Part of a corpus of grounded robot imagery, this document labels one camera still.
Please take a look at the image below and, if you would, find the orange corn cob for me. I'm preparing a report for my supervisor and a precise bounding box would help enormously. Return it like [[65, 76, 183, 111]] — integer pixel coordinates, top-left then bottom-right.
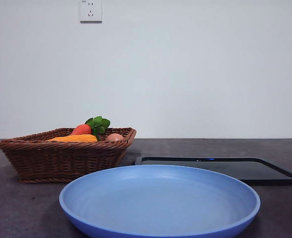
[[46, 134, 98, 143]]

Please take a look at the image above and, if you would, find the blue round plate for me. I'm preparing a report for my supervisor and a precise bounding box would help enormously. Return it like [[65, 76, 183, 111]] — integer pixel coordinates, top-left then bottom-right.
[[59, 165, 261, 238]]

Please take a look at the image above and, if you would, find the brown wicker basket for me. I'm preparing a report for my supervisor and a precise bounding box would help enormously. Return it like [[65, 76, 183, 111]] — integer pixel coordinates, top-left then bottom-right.
[[0, 127, 137, 184]]

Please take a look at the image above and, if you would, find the brown egg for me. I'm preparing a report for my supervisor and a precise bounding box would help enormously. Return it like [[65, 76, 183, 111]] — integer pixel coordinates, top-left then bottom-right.
[[104, 133, 125, 143]]

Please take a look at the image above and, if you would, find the orange carrot with green leaves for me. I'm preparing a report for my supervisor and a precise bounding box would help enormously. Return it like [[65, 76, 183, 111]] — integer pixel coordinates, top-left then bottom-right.
[[71, 116, 111, 142]]

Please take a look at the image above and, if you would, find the black flat tray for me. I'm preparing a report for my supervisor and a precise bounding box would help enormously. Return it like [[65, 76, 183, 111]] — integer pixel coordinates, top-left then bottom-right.
[[134, 156, 292, 186]]

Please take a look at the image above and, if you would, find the white wall socket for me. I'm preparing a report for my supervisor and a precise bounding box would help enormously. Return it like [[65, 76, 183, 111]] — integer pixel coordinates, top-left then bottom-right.
[[79, 0, 103, 24]]

